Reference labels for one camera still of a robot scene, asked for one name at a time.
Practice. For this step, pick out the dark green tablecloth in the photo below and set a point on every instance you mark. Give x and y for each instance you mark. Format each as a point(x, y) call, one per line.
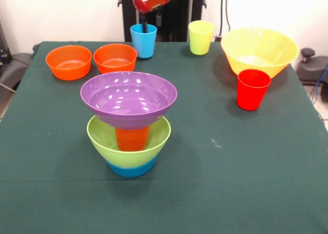
point(164, 200)

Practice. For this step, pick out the blue cup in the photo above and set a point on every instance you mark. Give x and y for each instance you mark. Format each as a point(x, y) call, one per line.
point(143, 45)

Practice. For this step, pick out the dark grey chair base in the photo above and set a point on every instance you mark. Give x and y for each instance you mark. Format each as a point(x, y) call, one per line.
point(15, 67)

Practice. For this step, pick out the green bowl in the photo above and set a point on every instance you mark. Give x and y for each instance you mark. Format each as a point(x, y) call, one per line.
point(159, 141)

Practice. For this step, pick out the purple bowl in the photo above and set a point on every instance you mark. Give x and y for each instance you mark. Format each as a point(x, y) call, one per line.
point(128, 98)

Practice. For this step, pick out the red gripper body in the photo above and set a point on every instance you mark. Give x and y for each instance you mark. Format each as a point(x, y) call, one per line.
point(151, 2)

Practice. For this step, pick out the large yellow bowl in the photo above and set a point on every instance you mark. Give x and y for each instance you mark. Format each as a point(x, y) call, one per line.
point(258, 49)

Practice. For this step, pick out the blue bowl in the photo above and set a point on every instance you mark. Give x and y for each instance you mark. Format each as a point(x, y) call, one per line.
point(130, 171)

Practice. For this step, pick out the orange cup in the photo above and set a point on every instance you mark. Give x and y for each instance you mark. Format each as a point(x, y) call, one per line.
point(132, 140)

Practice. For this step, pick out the black chair base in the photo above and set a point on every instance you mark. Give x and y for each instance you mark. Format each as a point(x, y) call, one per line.
point(310, 67)

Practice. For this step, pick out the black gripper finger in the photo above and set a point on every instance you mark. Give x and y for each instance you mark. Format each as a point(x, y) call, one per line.
point(159, 16)
point(144, 22)

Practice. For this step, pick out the orange bowl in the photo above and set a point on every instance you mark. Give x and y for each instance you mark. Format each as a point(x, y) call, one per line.
point(115, 58)
point(68, 62)

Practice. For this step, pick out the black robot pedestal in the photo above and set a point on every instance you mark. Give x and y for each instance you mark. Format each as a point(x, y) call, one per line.
point(179, 19)

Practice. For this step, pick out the lime green cup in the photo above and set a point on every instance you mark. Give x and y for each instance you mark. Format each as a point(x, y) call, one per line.
point(201, 39)

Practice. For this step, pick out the red cup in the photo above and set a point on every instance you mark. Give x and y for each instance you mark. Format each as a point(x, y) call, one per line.
point(252, 90)

